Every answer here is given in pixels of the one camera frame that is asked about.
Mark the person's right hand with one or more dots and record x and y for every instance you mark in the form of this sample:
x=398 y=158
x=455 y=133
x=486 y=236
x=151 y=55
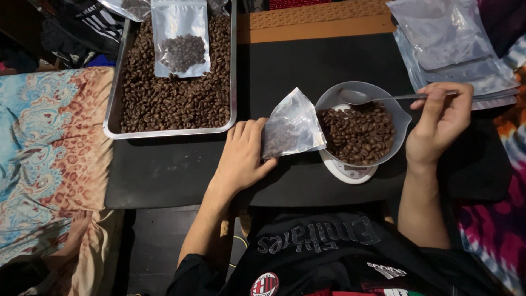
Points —
x=441 y=123

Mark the person's left hand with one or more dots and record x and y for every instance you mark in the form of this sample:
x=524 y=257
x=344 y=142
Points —
x=240 y=158

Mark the clear pouch part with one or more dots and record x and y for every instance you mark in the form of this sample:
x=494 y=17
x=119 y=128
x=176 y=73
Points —
x=294 y=123

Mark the metal spoon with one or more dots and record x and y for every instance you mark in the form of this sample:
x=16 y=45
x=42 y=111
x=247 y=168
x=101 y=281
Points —
x=357 y=97

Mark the translucent plastic bowl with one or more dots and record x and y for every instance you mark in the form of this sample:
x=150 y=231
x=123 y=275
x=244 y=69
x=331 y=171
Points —
x=370 y=88

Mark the layer of roasted coffee beans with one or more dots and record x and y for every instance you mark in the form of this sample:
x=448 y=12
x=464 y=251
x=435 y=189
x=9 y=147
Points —
x=176 y=102

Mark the coffee beans heap in bowl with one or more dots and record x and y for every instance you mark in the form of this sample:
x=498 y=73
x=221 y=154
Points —
x=357 y=133

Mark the stack of empty clear pouches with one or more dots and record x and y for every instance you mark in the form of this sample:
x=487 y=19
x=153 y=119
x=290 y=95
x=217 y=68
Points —
x=444 y=37

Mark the white kitchen scale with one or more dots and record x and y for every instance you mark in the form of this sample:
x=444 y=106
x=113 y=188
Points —
x=349 y=173

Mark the tie-dye cloth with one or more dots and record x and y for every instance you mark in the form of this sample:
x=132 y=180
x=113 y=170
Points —
x=501 y=222

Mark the metal tray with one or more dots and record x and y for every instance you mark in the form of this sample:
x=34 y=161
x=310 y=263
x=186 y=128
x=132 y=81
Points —
x=111 y=115

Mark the clear pouch with coffee beans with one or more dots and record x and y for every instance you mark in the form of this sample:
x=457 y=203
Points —
x=181 y=24
x=217 y=5
x=127 y=8

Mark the person's black jersey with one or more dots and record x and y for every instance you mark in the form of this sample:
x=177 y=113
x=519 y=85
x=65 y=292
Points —
x=349 y=259

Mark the brown woven mat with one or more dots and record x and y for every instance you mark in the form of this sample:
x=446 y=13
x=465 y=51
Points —
x=312 y=24

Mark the red woven item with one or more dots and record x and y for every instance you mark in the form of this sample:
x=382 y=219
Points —
x=300 y=3

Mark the blue and orange patterned cloth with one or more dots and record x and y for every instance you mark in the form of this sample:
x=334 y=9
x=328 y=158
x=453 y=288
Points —
x=49 y=144

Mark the pile of dark clothing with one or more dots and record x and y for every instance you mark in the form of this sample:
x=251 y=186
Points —
x=78 y=28

